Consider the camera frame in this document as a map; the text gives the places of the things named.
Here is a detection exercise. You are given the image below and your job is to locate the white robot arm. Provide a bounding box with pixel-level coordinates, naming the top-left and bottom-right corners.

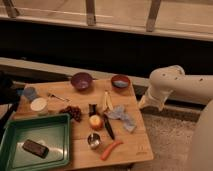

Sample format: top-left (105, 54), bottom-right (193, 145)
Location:
top-left (138, 65), bottom-right (213, 171)

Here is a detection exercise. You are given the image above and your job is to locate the small steel cup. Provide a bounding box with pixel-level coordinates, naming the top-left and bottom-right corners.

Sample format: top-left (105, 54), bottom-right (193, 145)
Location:
top-left (87, 133), bottom-right (101, 149)

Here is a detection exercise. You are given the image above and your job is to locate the white paper cup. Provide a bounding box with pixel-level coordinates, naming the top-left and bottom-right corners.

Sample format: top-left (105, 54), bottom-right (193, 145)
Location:
top-left (30, 97), bottom-right (48, 115)

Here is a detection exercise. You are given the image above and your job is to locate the blue plastic cup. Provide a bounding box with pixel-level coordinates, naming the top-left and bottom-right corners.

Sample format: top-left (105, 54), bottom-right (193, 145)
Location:
top-left (23, 87), bottom-right (38, 101)

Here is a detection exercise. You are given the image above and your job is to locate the red bowl blue inside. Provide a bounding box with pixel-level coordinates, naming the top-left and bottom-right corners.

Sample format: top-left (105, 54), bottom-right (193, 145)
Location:
top-left (111, 74), bottom-right (130, 89)

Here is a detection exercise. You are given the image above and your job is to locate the purple bowl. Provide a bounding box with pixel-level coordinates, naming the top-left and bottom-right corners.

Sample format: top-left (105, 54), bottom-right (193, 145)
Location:
top-left (70, 72), bottom-right (93, 91)

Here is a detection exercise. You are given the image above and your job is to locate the crumpled blue cloth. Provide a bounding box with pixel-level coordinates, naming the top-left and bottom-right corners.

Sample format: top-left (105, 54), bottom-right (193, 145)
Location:
top-left (107, 105), bottom-right (136, 133)

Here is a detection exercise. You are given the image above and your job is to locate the wooden table board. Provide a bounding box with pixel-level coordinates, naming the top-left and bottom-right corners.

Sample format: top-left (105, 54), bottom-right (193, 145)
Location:
top-left (12, 78), bottom-right (155, 171)

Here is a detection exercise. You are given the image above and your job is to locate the bunch of dark grapes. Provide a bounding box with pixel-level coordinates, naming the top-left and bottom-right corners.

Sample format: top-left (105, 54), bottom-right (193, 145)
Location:
top-left (60, 106), bottom-right (82, 122)

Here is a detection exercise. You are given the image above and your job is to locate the metal fork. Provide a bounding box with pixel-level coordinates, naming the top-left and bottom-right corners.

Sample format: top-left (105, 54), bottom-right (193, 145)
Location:
top-left (47, 92), bottom-right (69, 102)

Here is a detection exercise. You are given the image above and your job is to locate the orange carrot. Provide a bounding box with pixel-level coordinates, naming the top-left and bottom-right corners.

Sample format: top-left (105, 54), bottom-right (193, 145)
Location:
top-left (100, 140), bottom-right (123, 161)

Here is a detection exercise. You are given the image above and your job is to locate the green plastic tray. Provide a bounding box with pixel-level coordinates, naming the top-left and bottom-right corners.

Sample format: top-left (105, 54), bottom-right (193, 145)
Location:
top-left (0, 114), bottom-right (70, 171)

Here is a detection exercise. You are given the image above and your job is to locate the dark brown sponge block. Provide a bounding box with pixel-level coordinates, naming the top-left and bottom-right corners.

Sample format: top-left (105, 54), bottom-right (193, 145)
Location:
top-left (22, 139), bottom-right (49, 158)

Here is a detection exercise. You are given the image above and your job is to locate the black object at left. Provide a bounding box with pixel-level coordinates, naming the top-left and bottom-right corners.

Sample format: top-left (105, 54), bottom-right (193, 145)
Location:
top-left (0, 71), bottom-right (20, 133)

